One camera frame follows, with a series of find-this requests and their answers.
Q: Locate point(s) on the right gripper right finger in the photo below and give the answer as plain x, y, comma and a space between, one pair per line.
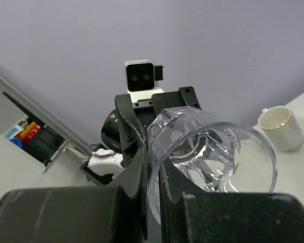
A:
189, 214

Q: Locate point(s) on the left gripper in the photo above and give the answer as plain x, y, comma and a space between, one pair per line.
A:
131, 114

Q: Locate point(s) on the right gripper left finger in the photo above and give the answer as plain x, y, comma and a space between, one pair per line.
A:
112, 213

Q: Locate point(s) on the clear glass cup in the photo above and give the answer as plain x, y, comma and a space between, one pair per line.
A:
214, 154

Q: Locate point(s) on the white faceted mug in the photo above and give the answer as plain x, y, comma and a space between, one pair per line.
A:
282, 128

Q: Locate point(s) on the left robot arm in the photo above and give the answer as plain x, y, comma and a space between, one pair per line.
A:
107, 157

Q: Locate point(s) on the crate of coloured items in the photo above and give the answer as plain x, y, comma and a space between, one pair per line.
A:
39, 141

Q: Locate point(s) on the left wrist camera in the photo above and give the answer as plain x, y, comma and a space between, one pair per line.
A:
143, 79

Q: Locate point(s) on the aluminium mounting rail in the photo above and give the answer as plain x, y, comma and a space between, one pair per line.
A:
35, 107

